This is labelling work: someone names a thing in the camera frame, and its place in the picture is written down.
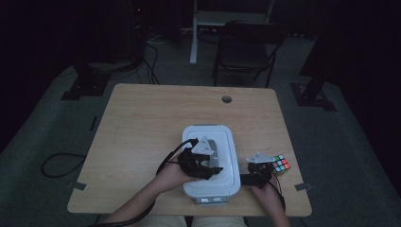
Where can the black folding chair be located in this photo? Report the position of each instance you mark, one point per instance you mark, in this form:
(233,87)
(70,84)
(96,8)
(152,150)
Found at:
(249,47)

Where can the clear plastic storage box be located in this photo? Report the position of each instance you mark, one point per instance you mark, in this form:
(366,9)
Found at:
(211,200)

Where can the multicoloured puzzle cube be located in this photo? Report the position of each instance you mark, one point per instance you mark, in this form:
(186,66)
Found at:
(281,165)

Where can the dark equipment rack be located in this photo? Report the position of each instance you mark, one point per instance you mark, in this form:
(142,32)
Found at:
(137,28)

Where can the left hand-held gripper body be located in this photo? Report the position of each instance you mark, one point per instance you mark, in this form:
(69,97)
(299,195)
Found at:
(192,164)

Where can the person's right hand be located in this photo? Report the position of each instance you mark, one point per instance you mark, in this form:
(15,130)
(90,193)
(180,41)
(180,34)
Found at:
(268,195)

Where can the person's left hand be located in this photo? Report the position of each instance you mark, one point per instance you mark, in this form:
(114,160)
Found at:
(171,178)

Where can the black stand with flat base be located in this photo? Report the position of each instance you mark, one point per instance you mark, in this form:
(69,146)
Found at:
(315,94)
(86,85)

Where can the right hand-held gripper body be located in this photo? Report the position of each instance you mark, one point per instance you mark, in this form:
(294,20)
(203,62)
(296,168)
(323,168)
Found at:
(263,170)

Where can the person's beige trousers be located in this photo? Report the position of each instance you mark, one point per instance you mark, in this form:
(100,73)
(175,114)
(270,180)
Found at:
(205,221)

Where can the white metal stand frame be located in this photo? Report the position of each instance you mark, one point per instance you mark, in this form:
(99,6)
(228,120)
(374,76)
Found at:
(201,19)

